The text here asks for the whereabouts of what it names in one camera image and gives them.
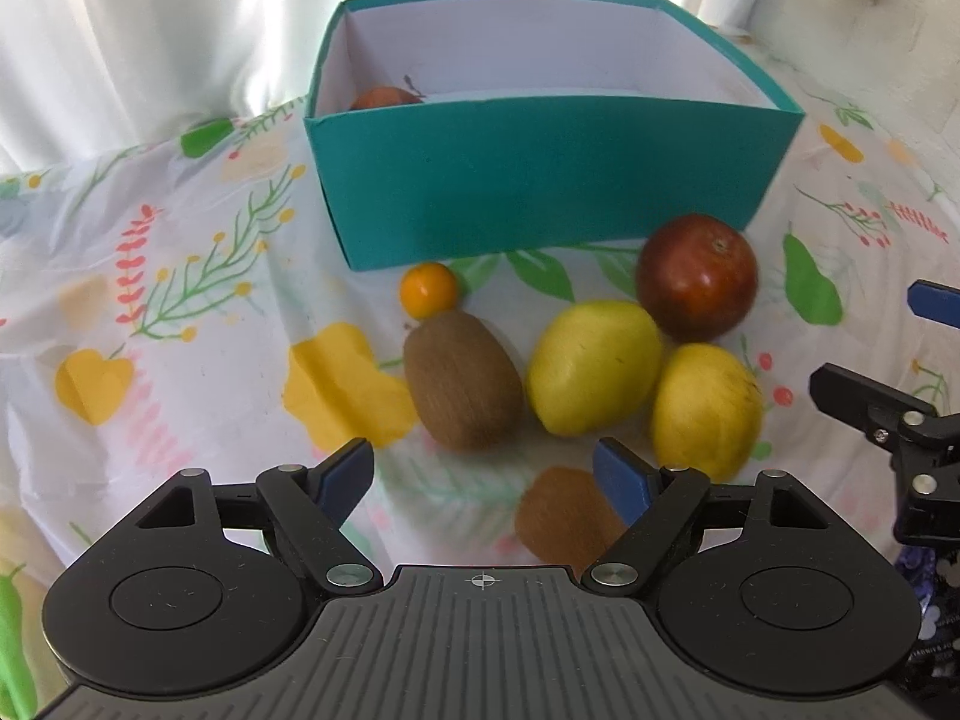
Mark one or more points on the white curtain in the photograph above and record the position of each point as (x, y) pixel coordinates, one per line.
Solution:
(187, 30)

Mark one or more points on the red apple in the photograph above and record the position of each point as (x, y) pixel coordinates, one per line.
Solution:
(697, 276)
(384, 98)

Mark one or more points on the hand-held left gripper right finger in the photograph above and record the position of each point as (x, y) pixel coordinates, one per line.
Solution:
(622, 480)

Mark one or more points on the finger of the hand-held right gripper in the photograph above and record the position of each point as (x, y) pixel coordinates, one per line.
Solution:
(851, 394)
(936, 301)

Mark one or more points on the brown kiwi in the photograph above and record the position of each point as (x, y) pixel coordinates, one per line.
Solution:
(562, 517)
(461, 381)

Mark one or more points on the greenish yellow lemon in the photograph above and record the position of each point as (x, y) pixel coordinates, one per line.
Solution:
(595, 367)

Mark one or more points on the small orange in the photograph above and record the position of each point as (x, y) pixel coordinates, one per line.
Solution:
(429, 289)

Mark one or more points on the teal cardboard box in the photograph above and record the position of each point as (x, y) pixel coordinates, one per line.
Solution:
(540, 180)

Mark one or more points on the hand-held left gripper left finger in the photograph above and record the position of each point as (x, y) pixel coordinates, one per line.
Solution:
(349, 474)

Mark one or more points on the floral plastic tablecloth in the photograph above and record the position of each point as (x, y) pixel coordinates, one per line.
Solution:
(187, 330)

